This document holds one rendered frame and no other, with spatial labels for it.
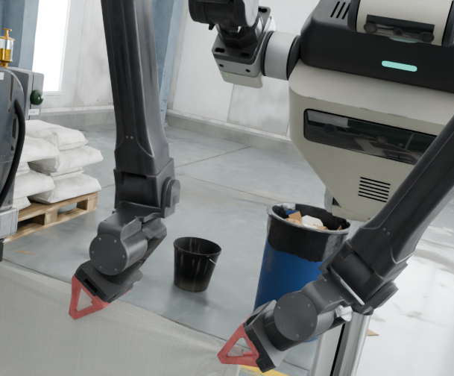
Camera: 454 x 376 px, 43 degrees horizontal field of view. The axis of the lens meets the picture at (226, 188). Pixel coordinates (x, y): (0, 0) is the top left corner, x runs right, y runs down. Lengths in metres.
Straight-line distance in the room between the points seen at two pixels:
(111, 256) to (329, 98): 0.51
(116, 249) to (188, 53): 8.92
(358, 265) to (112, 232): 0.31
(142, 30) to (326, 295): 0.38
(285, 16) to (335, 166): 7.98
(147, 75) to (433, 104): 0.54
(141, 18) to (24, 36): 6.08
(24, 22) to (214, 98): 3.73
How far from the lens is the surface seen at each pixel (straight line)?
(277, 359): 0.80
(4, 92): 1.11
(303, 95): 1.07
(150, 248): 0.84
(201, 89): 9.53
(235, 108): 9.31
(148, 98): 0.75
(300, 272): 3.03
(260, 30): 1.12
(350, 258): 0.75
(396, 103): 1.07
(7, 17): 7.04
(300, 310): 0.70
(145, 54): 0.74
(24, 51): 6.81
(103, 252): 0.78
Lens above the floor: 1.44
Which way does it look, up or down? 13 degrees down
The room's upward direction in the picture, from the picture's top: 11 degrees clockwise
